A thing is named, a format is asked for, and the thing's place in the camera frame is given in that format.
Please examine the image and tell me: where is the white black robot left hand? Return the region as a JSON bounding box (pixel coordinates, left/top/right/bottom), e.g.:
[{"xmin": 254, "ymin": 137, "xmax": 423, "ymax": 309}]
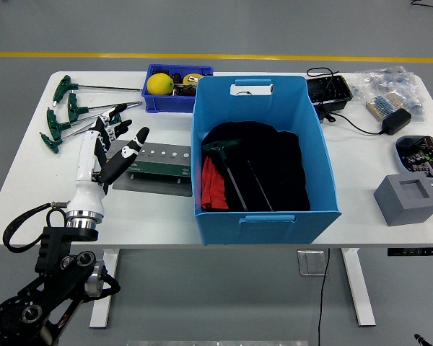
[{"xmin": 66, "ymin": 103, "xmax": 152, "ymax": 217}]

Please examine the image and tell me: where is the green steel tool holder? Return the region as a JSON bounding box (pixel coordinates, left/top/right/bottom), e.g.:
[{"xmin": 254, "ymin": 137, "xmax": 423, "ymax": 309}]
[{"xmin": 110, "ymin": 139, "xmax": 193, "ymax": 198}]

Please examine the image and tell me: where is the large green T-handle hex wrench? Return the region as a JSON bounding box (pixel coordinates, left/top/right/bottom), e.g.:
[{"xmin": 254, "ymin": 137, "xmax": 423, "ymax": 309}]
[{"xmin": 201, "ymin": 138, "xmax": 249, "ymax": 213}]

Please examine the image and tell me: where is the small green T-handle hex wrench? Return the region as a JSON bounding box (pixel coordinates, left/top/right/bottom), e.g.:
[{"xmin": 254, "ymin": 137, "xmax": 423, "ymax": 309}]
[{"xmin": 245, "ymin": 158, "xmax": 275, "ymax": 213}]

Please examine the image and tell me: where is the large blue plastic box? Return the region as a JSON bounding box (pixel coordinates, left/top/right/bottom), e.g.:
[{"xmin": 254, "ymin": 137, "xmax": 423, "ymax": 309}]
[{"xmin": 191, "ymin": 74, "xmax": 344, "ymax": 247}]

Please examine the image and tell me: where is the white table leg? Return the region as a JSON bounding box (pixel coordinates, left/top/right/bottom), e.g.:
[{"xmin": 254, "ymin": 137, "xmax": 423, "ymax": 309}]
[
  {"xmin": 341, "ymin": 247, "xmax": 377, "ymax": 327},
  {"xmin": 89, "ymin": 248, "xmax": 121, "ymax": 329}
]

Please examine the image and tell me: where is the black table control panel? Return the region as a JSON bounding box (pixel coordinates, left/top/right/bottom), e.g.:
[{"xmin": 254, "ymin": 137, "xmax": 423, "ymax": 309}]
[{"xmin": 387, "ymin": 247, "xmax": 433, "ymax": 257}]

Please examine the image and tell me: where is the small blue parts bin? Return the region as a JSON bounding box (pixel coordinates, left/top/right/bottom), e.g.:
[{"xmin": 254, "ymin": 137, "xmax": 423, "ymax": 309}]
[{"xmin": 141, "ymin": 63, "xmax": 215, "ymax": 114}]

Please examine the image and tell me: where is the yellow lemon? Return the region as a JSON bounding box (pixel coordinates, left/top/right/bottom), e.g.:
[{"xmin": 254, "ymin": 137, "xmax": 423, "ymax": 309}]
[{"xmin": 146, "ymin": 73, "xmax": 175, "ymax": 96}]

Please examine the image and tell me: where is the red cloth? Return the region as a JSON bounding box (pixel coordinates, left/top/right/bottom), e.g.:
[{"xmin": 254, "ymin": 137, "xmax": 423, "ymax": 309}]
[{"xmin": 201, "ymin": 155, "xmax": 229, "ymax": 210}]

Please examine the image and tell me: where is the grey foam block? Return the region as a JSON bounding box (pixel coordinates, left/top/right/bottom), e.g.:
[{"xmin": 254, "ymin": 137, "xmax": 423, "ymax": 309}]
[{"xmin": 373, "ymin": 172, "xmax": 433, "ymax": 227}]

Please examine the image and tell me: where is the metal floor socket plate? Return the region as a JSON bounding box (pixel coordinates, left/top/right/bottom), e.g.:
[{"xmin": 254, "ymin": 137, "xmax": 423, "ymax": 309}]
[{"xmin": 297, "ymin": 249, "xmax": 328, "ymax": 277}]

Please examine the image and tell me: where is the yellow tape measure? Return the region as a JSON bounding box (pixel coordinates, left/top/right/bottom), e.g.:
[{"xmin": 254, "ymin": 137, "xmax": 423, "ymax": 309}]
[{"xmin": 183, "ymin": 73, "xmax": 205, "ymax": 87}]

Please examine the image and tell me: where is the circuit board with green parts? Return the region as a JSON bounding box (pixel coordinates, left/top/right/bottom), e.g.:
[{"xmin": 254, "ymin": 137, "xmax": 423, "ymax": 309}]
[{"xmin": 406, "ymin": 151, "xmax": 433, "ymax": 178}]

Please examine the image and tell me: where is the white bowl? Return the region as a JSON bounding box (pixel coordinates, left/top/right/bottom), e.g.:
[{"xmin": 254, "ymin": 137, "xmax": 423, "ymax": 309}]
[{"xmin": 395, "ymin": 135, "xmax": 433, "ymax": 181}]

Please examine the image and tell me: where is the yellow floor tape line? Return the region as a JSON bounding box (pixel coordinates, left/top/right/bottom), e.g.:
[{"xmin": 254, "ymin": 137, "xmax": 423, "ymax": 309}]
[{"xmin": 0, "ymin": 51, "xmax": 433, "ymax": 63}]

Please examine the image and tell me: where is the black cloth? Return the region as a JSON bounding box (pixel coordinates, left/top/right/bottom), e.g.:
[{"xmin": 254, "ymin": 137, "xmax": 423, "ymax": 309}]
[{"xmin": 201, "ymin": 120, "xmax": 311, "ymax": 212}]

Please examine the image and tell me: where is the small black charger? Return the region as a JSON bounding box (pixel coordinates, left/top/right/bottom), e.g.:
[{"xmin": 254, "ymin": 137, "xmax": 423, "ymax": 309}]
[{"xmin": 398, "ymin": 138, "xmax": 425, "ymax": 156}]

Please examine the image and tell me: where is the black power adapter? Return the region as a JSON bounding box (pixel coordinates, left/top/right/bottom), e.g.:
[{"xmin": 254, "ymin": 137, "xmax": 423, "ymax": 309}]
[{"xmin": 381, "ymin": 107, "xmax": 413, "ymax": 136}]

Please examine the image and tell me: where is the taped resistor strip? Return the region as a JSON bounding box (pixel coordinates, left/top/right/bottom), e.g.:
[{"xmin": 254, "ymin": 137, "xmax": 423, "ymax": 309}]
[{"xmin": 366, "ymin": 92, "xmax": 405, "ymax": 120}]

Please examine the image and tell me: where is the black plastic tray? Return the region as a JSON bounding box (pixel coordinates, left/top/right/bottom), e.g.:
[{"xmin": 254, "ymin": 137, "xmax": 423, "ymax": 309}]
[{"xmin": 306, "ymin": 76, "xmax": 354, "ymax": 112}]

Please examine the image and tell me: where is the clear bag of blue components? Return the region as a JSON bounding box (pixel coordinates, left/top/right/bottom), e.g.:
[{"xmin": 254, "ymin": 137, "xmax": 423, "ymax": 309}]
[{"xmin": 348, "ymin": 66, "xmax": 427, "ymax": 125}]

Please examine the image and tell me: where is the long thin green T-handle wrench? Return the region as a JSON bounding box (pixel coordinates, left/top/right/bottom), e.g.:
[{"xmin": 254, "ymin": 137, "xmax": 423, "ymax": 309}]
[{"xmin": 52, "ymin": 74, "xmax": 144, "ymax": 106}]

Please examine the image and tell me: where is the thin black floor cable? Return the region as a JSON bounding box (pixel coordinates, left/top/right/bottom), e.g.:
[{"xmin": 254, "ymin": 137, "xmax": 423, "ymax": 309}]
[{"xmin": 316, "ymin": 248, "xmax": 331, "ymax": 346}]

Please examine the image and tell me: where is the black power cable with plug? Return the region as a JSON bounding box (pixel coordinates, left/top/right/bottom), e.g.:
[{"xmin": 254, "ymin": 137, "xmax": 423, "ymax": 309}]
[{"xmin": 305, "ymin": 66, "xmax": 385, "ymax": 136}]

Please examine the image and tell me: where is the black cable on floor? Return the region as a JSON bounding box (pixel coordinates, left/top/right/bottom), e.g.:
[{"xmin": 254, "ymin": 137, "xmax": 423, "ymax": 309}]
[{"xmin": 409, "ymin": 0, "xmax": 433, "ymax": 18}]

